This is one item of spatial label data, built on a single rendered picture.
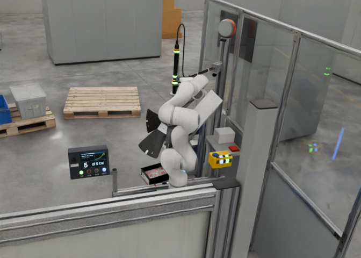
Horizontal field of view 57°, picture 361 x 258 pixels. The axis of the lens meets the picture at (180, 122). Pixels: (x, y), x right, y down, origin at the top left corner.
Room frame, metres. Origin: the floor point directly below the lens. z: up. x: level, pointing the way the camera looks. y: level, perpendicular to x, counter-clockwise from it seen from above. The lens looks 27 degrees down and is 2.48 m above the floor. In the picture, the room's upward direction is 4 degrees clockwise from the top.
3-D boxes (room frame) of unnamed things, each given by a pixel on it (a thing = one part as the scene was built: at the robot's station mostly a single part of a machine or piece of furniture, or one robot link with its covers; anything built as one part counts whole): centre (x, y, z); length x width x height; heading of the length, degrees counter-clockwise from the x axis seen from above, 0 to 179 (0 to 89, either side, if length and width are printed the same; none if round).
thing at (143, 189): (2.11, 0.04, 0.82); 0.90 x 0.04 x 0.08; 109
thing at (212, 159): (2.24, -0.33, 1.02); 0.16 x 0.10 x 0.11; 109
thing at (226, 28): (3.06, -0.36, 1.88); 0.16 x 0.07 x 0.16; 54
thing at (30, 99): (4.60, 2.31, 0.31); 0.60 x 0.42 x 0.33; 35
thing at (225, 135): (2.85, -0.42, 0.92); 0.17 x 0.16 x 0.11; 109
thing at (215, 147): (2.77, -0.42, 0.85); 0.36 x 0.24 x 0.03; 19
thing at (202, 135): (2.72, -0.21, 0.58); 0.09 x 0.05 x 1.15; 19
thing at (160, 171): (2.24, 0.17, 0.84); 0.19 x 0.14 x 0.05; 123
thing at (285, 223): (2.71, -0.62, 0.50); 2.59 x 0.03 x 0.91; 19
